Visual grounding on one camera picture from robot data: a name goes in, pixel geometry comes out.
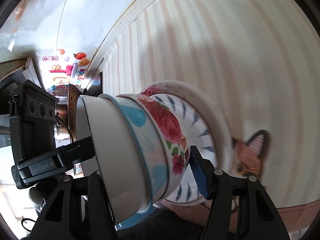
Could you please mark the pink floral white plate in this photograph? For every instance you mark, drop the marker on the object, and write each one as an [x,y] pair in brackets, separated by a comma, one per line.
[220,130]

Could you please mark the person's left hand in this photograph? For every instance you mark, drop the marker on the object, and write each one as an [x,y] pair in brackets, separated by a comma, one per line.
[35,195]

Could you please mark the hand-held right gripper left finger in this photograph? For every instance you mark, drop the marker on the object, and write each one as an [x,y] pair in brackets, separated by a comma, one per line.
[97,192]

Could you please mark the polka dot bowl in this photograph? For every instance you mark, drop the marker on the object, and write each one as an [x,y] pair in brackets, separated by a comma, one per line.
[155,155]

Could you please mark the grey range hood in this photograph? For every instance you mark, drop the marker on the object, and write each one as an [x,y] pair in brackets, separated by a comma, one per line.
[32,72]

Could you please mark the black gas stove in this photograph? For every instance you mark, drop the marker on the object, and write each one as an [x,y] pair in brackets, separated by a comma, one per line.
[98,82]

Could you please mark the red rose pattern bowl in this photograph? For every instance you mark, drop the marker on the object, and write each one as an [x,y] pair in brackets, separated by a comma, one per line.
[170,130]

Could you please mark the plain white bowl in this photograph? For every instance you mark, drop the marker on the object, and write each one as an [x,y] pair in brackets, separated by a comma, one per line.
[117,155]

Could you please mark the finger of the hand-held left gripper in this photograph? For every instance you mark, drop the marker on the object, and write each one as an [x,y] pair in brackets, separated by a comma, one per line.
[82,158]
[80,142]

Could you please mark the striped tablecloth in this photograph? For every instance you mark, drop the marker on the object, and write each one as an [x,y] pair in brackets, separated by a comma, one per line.
[250,55]

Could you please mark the blue leaf pattern plate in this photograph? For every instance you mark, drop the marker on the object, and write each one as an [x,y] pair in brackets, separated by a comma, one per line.
[200,127]

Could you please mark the crocheted fox mat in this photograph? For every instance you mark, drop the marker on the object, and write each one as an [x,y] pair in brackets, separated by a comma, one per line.
[250,160]

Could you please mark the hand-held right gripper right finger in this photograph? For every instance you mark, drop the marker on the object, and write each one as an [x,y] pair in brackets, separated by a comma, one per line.
[200,177]

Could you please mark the dark wok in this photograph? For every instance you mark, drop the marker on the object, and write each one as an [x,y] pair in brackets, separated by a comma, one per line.
[72,105]

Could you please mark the colourful wall stickers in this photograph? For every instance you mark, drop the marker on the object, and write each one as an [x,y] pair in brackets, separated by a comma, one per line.
[60,80]

